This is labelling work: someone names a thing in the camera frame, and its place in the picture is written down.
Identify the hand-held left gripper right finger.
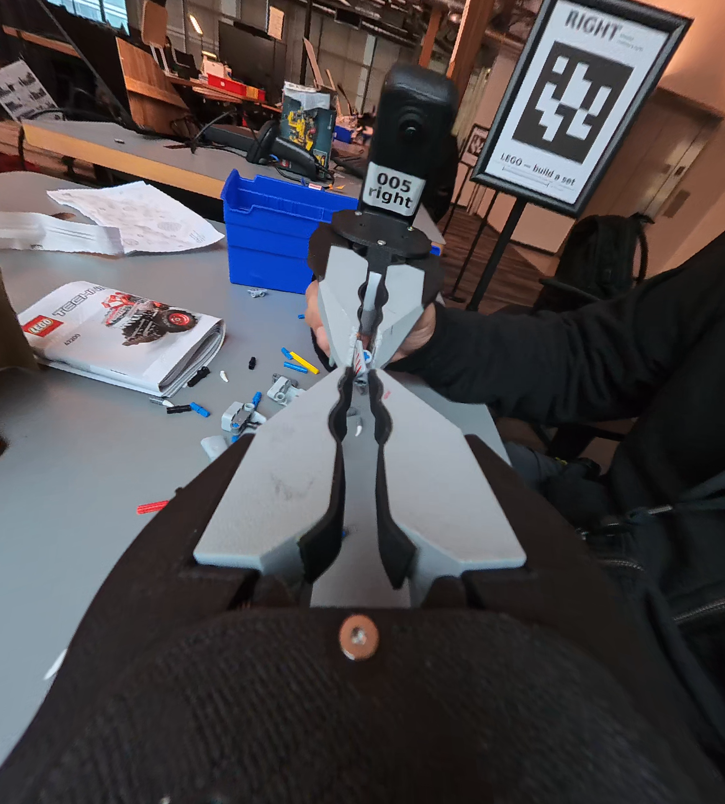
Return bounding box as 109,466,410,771
368,369,528,591

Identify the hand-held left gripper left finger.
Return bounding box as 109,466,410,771
193,367,347,585

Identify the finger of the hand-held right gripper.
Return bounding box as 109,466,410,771
317,245,373,370
369,264,427,370

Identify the grey lego assembly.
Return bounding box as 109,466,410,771
349,276,383,395

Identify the person's right forearm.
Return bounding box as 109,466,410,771
394,207,725,441

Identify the grey and blue lego part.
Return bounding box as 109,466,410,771
221,392,267,434

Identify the grey lego connector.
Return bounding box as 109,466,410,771
267,372,306,403

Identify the person's right hand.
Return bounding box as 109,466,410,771
304,279,437,371

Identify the blue plastic bin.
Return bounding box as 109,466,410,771
221,168,442,296

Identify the yellow excavator toy box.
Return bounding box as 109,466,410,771
281,82,337,167

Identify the black handheld scanner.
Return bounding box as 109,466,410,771
246,119,319,180

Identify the black framed sign stand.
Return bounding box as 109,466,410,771
466,0,694,313

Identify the black monitor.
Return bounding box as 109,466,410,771
218,19,288,89

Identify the red storage bin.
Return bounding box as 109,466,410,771
207,72,266,101

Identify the black backpack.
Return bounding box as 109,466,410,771
538,212,652,315

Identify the truck instruction booklet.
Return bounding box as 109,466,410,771
17,281,226,398

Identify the person's black jacket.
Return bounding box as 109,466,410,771
504,402,725,804

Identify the grey wood-edged table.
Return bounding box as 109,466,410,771
20,119,445,246

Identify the white crumpled paper bag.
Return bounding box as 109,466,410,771
0,210,125,255

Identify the display screen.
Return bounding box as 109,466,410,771
45,0,131,35

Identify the white printed board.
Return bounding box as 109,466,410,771
0,59,65,123

